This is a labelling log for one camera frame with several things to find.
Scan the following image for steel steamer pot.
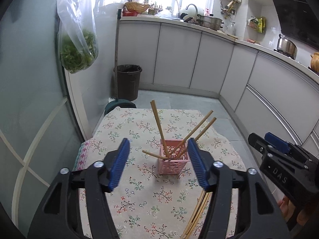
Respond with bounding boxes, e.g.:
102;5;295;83
197;14;223;31

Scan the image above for dark brown trash bin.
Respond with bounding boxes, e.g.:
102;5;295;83
117;64;142;101

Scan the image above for plastic bag of greens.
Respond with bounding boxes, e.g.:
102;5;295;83
56;0;98;74

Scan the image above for floral tablecloth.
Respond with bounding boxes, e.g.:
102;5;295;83
75;107;245;238

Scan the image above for wicker basket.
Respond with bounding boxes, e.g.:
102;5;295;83
124;2;150;14

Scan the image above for white kettle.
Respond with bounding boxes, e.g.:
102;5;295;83
179;6;196;21

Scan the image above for mop with grey handle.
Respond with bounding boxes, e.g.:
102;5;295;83
104;9;136;116

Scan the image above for curved kitchen faucet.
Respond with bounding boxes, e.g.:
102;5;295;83
185;3;198;22

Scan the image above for pink perforated utensil holder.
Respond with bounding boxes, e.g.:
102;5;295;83
158;140;190;175

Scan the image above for bamboo chopstick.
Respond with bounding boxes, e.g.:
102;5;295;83
176;117;217;159
183;192;210;239
142;150;170;160
170;110;213;156
150;100;170;158
185;192;211;238
179;194;208;239

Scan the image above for steel stockpot on stove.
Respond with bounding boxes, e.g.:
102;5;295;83
276;34;297;60

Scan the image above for yellow green hanging packets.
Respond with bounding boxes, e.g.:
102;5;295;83
256;17;266;34

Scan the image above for yellow clay pot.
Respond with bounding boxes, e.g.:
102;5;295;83
310;52;319;73

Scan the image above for black range hood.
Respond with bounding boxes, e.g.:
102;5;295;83
273;0;318;49

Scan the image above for person's right hand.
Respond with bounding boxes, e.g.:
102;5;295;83
277;195;319;226

